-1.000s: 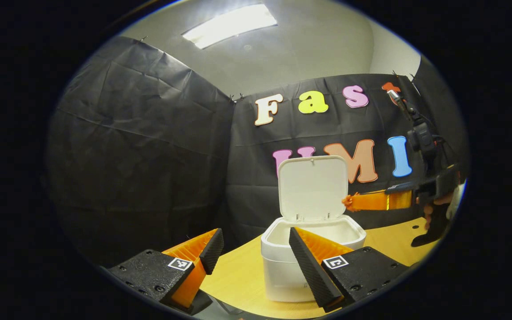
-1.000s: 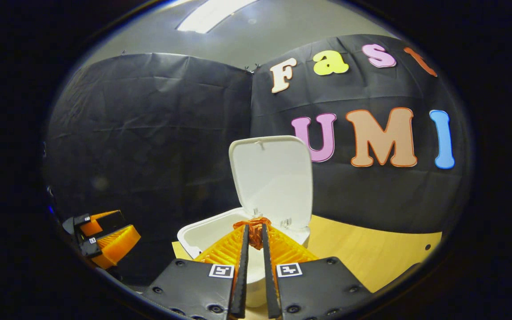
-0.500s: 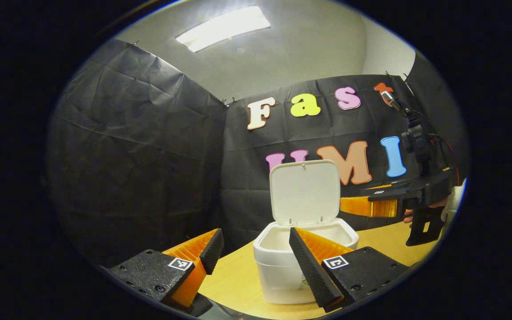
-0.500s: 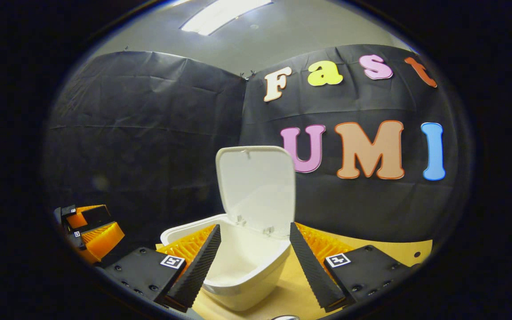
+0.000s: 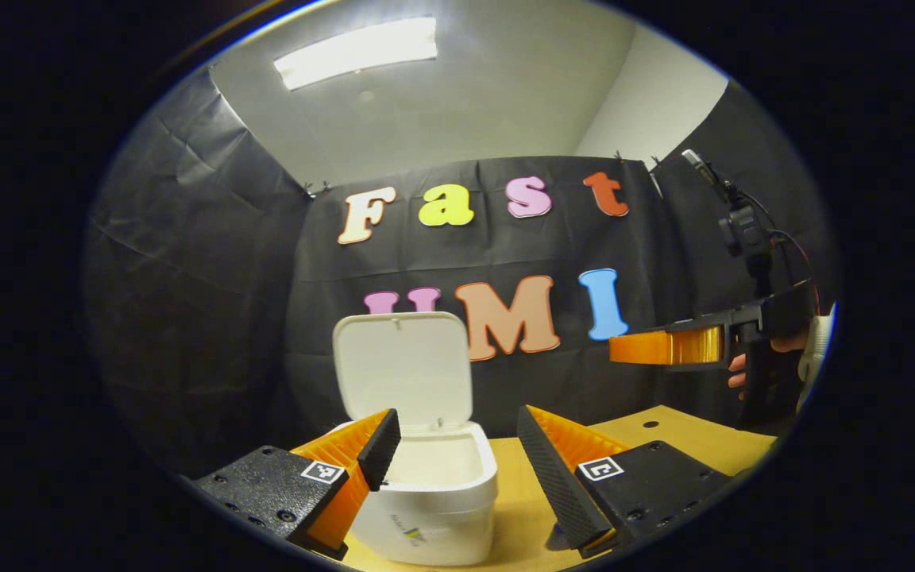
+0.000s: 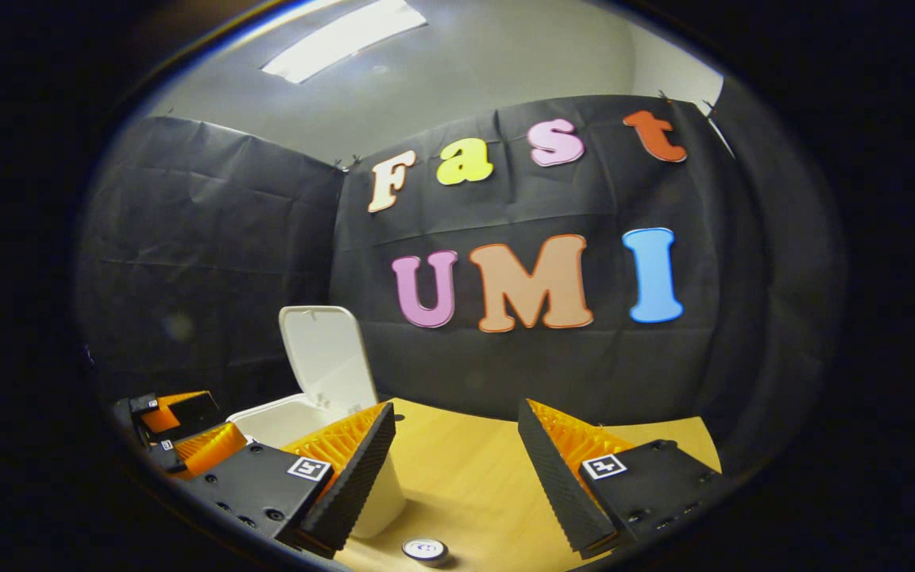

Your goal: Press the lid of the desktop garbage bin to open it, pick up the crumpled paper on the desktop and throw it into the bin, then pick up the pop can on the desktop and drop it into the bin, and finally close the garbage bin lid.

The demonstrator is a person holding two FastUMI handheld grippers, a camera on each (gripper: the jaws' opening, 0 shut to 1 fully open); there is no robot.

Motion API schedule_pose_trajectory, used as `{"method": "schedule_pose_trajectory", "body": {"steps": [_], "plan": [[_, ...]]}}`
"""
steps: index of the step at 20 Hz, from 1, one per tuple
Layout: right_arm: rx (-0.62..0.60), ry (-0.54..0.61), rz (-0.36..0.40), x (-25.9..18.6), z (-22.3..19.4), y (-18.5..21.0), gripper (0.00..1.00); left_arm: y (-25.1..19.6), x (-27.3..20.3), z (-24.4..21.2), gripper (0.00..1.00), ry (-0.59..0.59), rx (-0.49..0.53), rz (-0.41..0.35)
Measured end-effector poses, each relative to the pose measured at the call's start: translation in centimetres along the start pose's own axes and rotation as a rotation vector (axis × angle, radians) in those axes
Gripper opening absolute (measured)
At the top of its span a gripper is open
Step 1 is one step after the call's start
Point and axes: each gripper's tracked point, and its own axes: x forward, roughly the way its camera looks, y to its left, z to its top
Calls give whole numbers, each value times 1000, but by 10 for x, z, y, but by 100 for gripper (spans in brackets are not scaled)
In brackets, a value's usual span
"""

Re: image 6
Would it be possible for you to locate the black backdrop cloth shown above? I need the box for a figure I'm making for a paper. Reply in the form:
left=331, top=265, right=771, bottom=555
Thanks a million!
left=76, top=75, right=847, bottom=477

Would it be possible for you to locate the blue and white pop can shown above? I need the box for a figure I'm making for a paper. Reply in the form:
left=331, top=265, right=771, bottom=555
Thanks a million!
left=401, top=537, right=450, bottom=567

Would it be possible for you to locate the wooden desktop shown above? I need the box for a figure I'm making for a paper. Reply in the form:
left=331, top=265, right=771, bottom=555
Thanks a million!
left=330, top=397, right=722, bottom=572

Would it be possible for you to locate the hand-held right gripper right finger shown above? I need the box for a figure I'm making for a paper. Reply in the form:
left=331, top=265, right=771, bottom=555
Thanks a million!
left=517, top=398, right=727, bottom=561

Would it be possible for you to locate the ceiling light panel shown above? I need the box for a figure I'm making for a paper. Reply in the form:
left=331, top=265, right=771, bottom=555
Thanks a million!
left=261, top=0, right=429, bottom=85

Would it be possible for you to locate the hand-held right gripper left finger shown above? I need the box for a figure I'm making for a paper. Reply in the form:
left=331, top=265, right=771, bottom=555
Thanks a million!
left=186, top=401, right=397, bottom=560

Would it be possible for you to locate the white desktop garbage bin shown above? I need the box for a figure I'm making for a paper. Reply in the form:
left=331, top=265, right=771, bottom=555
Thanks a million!
left=226, top=305, right=408, bottom=541

